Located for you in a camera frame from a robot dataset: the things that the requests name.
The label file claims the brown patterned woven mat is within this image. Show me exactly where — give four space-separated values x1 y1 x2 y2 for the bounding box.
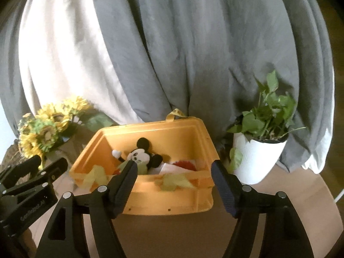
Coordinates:
1 143 27 169

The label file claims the white pot green plant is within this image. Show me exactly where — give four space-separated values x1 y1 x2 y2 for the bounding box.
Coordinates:
227 70 296 185

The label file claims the white sheer curtain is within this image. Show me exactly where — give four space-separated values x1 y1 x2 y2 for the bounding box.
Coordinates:
19 0 141 125

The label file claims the sunflower bouquet in grey vase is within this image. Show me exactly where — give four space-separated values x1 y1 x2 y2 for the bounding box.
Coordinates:
18 96 115 165

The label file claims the Mickey Mouse plush toy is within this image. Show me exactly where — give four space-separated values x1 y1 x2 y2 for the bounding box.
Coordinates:
111 137 163 175

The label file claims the orange plastic storage box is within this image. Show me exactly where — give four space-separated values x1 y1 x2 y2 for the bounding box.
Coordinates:
69 109 219 215

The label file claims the white floor lamp pole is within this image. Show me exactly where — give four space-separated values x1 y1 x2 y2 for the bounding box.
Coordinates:
334 189 344 203

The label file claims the grey curtain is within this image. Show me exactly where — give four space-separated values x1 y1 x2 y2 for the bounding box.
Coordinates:
1 0 335 173

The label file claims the red fluffy plush toy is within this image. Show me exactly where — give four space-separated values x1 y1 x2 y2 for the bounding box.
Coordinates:
173 160 197 171

